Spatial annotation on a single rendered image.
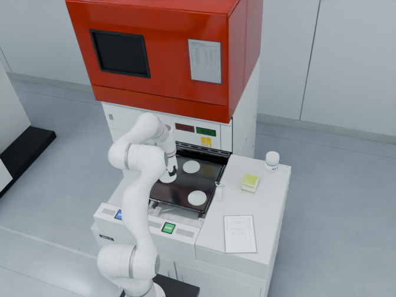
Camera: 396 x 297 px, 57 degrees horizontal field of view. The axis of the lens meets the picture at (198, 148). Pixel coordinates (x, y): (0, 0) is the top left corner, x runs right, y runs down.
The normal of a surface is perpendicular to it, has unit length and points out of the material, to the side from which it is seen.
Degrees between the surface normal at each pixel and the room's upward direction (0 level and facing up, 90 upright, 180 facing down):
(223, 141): 90
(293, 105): 90
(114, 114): 90
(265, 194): 0
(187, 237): 0
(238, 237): 0
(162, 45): 90
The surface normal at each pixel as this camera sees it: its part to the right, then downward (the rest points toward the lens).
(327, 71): -0.33, 0.67
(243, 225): -0.06, -0.72
